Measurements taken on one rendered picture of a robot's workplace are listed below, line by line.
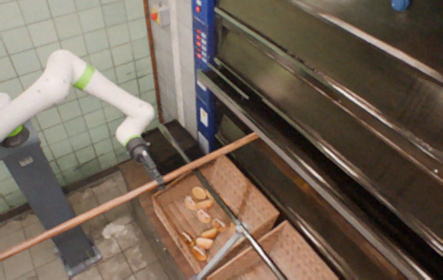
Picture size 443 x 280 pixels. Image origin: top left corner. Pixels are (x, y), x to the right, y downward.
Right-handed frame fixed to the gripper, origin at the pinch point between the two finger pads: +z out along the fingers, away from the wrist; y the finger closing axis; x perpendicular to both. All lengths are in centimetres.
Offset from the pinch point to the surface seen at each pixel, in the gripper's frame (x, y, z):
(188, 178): -28, 46, -28
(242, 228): -17.2, 2.0, 37.1
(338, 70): -53, -57, 35
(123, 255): 22, 120, -44
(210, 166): -44, 45, -29
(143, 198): -2, 62, -41
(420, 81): -56, -66, 60
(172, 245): -2, 62, -3
